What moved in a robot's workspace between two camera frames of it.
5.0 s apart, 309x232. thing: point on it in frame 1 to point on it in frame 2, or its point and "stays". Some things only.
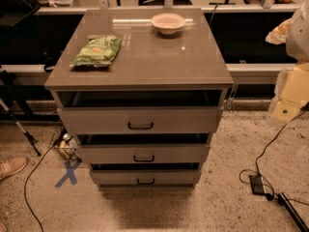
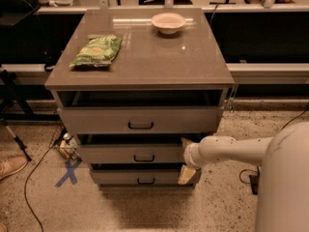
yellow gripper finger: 278,35 to 191,154
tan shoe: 10,167 stays
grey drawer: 137,154 stays
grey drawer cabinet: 143,91 stays
